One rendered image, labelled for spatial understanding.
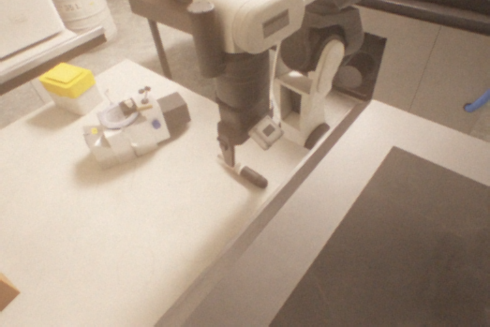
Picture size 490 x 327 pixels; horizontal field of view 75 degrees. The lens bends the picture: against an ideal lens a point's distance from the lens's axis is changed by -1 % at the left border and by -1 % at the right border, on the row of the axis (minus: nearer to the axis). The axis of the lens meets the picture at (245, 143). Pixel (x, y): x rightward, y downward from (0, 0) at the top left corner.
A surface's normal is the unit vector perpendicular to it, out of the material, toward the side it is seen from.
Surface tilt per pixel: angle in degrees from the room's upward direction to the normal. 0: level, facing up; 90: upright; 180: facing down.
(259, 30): 90
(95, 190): 0
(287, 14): 90
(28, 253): 0
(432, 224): 0
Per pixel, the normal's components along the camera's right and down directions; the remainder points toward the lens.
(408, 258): -0.07, -0.69
